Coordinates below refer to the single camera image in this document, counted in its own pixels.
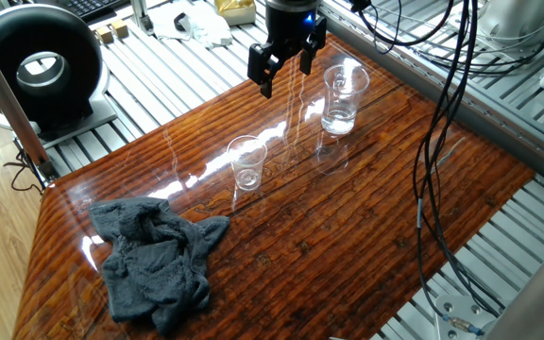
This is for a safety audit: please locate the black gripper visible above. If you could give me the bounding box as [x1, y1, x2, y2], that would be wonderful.
[246, 0, 329, 99]

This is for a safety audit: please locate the clear glass mug with handle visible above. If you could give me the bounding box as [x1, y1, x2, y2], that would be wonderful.
[321, 63, 371, 136]

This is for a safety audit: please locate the small clear plastic cup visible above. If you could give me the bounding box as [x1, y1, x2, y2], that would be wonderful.
[226, 134, 269, 192]

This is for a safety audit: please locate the golden package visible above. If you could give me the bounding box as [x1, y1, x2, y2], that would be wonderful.
[213, 0, 258, 27]

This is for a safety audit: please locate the small wooden block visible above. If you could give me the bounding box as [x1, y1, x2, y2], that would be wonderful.
[110, 19, 129, 39]
[94, 25, 114, 44]

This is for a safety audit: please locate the black keyboard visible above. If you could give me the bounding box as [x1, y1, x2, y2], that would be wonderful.
[57, 0, 131, 23]

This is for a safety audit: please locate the silver metal mounting base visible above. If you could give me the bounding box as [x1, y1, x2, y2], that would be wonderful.
[477, 0, 544, 46]

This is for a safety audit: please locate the grey towel cloth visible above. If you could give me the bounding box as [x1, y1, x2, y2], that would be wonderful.
[87, 196, 231, 336]

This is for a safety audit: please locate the brown wooden pole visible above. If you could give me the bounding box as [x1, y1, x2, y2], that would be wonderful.
[0, 21, 59, 180]

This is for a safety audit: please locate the metal wire rack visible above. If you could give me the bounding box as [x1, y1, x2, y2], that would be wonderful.
[361, 0, 485, 43]

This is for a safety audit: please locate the aluminium upright post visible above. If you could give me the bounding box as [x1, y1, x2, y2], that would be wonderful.
[128, 0, 155, 37]

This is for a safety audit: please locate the black cable bundle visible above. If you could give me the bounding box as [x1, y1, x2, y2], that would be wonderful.
[347, 0, 544, 317]

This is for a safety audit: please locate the thin black floor cable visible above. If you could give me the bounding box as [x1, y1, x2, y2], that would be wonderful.
[2, 148, 46, 195]

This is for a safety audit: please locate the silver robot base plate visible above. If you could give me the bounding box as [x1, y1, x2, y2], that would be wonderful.
[434, 295, 495, 340]

